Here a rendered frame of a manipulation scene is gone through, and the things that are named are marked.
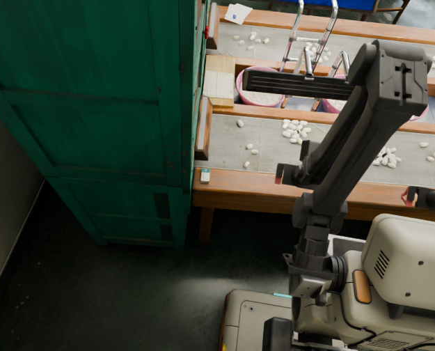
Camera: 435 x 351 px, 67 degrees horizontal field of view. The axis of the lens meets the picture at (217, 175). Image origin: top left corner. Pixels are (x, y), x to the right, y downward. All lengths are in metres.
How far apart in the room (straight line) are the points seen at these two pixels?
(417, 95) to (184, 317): 1.65
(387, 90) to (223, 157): 0.98
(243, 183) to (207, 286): 0.82
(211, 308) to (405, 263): 1.39
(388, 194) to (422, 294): 0.84
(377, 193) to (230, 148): 0.65
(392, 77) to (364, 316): 0.49
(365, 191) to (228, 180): 0.58
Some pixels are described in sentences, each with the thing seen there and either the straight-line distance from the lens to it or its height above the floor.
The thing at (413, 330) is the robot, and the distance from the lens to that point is 0.87.
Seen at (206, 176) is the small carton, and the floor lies 0.78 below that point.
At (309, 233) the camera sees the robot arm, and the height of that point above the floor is 1.25.
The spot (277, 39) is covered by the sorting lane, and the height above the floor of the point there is 0.74.
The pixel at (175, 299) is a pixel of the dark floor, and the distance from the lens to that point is 1.98.
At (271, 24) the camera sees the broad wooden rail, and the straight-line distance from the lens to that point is 2.10.
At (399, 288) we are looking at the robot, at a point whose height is 1.32.
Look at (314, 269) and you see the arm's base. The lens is 0.81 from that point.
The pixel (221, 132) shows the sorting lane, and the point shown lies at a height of 0.74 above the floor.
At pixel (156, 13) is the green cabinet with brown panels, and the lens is 0.70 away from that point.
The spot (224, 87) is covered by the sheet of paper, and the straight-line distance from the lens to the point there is 1.65.
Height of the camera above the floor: 1.96
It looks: 60 degrees down
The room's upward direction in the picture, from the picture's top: 9 degrees clockwise
